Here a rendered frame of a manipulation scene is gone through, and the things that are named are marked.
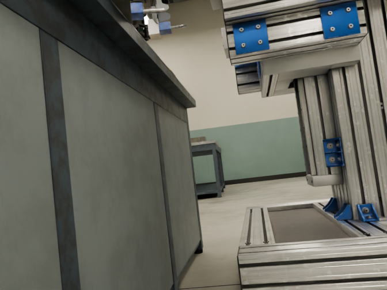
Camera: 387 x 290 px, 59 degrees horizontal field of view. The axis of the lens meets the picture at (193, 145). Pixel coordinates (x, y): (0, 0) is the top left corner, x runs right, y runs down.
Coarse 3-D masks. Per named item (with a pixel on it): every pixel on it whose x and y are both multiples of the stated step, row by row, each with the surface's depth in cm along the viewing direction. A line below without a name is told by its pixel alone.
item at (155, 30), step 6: (150, 24) 117; (156, 24) 117; (162, 24) 117; (168, 24) 117; (150, 30) 117; (156, 30) 117; (162, 30) 118; (168, 30) 118; (150, 36) 118; (156, 36) 119
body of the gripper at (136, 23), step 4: (144, 16) 152; (136, 20) 152; (140, 20) 150; (144, 20) 153; (136, 24) 149; (140, 24) 149; (144, 24) 151; (136, 28) 150; (140, 28) 150; (144, 28) 152; (148, 28) 152; (140, 32) 149; (144, 32) 152; (148, 32) 152; (144, 36) 151; (148, 36) 152
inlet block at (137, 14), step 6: (132, 6) 86; (138, 6) 87; (132, 12) 86; (138, 12) 87; (144, 12) 89; (150, 12) 89; (156, 12) 89; (162, 12) 90; (132, 18) 89; (138, 18) 90
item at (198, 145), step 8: (192, 144) 476; (200, 144) 475; (208, 144) 474; (216, 144) 496; (192, 152) 494; (200, 152) 525; (208, 152) 559; (216, 152) 476; (216, 160) 472; (216, 168) 471; (216, 176) 471; (208, 184) 650; (216, 184) 617; (224, 184) 639; (200, 192) 473; (208, 192) 471; (216, 192) 470
